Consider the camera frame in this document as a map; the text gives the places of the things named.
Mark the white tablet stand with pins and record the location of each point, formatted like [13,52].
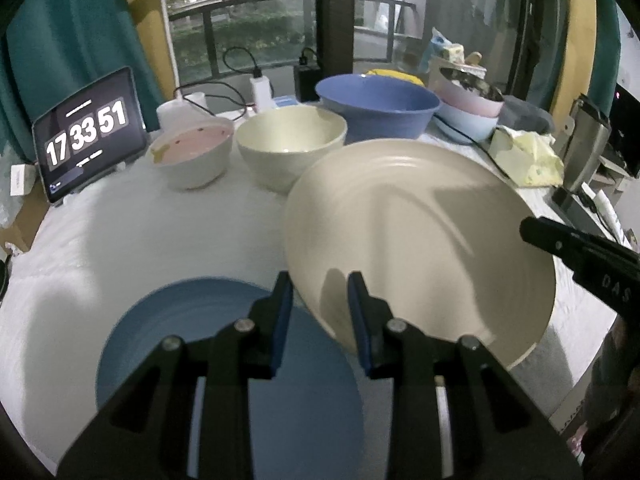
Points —
[111,169]

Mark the cream bowl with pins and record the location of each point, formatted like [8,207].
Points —
[280,170]

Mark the pale yellow packet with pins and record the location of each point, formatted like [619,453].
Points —
[454,52]

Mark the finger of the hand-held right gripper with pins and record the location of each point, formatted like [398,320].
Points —
[550,240]

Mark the large blue bowl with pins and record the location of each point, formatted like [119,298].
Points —
[385,120]

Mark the black balcony railing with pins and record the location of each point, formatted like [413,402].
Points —
[216,45]

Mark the grey cloth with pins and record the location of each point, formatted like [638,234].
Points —
[525,112]

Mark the light blue bowl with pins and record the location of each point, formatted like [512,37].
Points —
[467,126]

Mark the steel thermos bottle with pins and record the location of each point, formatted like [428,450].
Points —
[585,150]

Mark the white cream tube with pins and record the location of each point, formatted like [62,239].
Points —
[607,212]

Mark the white charger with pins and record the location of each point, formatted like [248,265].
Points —
[261,92]

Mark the blue plate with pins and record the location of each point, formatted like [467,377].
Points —
[160,310]

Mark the teal curtain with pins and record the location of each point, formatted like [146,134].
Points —
[65,35]

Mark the brown cardboard box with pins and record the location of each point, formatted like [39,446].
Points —
[22,227]

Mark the black window frame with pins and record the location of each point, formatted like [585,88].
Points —
[335,10]

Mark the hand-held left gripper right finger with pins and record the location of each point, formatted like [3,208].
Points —
[359,320]

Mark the cream plate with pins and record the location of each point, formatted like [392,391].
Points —
[400,220]

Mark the white tablecloth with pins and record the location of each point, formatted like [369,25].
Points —
[150,230]

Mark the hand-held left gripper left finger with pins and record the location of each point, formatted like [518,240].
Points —
[284,320]

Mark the black charger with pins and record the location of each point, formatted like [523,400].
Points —
[306,82]

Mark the blue packet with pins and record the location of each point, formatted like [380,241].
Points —
[437,42]

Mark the printed cardboard box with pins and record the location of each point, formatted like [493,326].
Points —
[567,420]

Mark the pink strawberry bowl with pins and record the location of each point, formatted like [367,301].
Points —
[195,170]

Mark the tablet with clock display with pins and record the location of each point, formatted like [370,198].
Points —
[85,130]

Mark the white basket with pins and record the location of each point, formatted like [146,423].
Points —
[445,67]

